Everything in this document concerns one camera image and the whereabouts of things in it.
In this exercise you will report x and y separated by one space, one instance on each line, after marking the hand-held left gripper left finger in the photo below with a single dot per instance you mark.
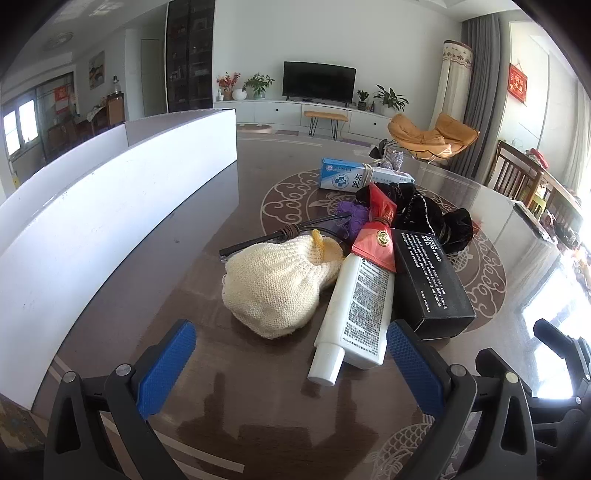
166 364

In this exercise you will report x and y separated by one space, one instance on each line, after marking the red wall hanging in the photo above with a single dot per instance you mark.
517 83

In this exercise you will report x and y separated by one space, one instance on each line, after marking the purple plastic toy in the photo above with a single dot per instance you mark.
353 221

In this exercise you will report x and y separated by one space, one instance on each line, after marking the white round vase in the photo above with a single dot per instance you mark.
239 94

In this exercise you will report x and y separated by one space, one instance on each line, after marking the white television cabinet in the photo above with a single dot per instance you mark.
277 113

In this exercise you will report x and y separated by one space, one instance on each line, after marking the silver patterned pouch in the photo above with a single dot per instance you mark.
392 159

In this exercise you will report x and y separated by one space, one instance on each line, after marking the red snack packet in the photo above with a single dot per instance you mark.
376 244

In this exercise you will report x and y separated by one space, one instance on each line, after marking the blue and white medicine box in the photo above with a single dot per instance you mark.
341 175

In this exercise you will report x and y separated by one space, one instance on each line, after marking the cluttered wooden side table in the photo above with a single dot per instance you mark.
554 207

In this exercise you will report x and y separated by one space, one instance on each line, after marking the small green potted plant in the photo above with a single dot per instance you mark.
362 98

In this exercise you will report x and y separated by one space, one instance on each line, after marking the red window poster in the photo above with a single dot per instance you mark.
61 99

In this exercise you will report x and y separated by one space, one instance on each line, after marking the white squeeze tube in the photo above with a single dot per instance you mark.
355 314

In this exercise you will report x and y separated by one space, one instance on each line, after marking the bushy green potted plant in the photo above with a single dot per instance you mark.
258 85

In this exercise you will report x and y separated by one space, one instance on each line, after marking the white door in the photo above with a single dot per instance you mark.
151 78

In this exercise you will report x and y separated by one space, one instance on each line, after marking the black velvet cloth bundle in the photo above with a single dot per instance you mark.
425 207

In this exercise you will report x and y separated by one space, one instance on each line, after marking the floral cushion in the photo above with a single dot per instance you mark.
18 438

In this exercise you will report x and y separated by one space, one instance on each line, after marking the large leafy potted plant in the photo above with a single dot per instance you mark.
390 99

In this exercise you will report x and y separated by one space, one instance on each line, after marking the grey curtain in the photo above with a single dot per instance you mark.
485 92

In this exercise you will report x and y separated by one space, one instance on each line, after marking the cream knitted pouch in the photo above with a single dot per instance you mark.
272 286

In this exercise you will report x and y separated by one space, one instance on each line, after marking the black printed carton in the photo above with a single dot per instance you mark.
429 286

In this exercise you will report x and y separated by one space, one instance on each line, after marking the red flower plant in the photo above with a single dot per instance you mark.
227 83

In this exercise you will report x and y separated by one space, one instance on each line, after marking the framed wall painting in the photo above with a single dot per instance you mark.
96 69

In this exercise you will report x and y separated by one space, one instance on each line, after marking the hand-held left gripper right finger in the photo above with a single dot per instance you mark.
413 364

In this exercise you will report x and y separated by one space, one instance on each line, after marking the wooden slatted chair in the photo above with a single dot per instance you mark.
512 170

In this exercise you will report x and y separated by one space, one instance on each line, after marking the dark glass display cabinet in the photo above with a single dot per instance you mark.
189 55

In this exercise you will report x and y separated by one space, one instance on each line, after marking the wooden sideboard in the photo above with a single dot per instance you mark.
115 110

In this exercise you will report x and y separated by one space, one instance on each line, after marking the standing air conditioner with cover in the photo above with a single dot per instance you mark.
455 83

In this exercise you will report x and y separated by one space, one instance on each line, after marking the white cardboard box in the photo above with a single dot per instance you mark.
92 207

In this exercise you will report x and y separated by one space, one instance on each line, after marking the purple floor mat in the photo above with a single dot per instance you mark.
353 143

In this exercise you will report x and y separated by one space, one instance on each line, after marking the black flat television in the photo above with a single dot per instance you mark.
318 81

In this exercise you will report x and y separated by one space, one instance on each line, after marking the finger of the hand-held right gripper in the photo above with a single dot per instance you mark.
581 369

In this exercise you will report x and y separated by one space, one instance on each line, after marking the wooden bench with metal legs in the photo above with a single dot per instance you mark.
325 115

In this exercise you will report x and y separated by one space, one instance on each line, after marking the round ceiling light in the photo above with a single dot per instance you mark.
59 40

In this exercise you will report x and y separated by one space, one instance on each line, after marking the orange lounge chair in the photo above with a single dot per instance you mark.
415 134

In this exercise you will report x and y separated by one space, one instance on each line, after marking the brown patterned desktop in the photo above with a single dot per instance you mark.
207 369

